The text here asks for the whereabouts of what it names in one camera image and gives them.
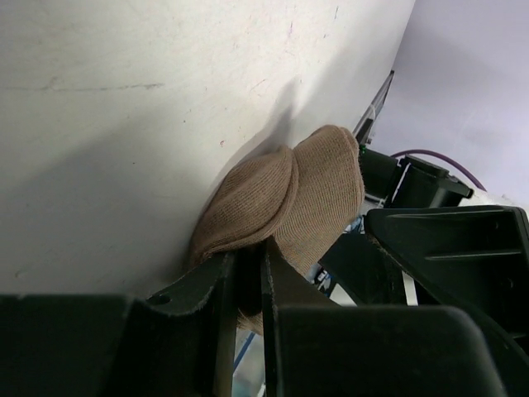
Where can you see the brown sock with striped cuff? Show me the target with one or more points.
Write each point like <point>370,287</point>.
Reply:
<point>303,197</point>

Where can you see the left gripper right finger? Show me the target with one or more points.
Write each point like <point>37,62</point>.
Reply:
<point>315,347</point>

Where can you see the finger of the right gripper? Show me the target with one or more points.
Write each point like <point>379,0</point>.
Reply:
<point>473,257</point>
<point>366,274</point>

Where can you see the aluminium mounting rail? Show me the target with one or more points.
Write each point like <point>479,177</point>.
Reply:
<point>363,129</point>

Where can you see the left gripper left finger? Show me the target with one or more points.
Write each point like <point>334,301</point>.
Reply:
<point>178,342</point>

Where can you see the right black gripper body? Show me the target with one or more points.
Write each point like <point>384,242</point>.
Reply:
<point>410,182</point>

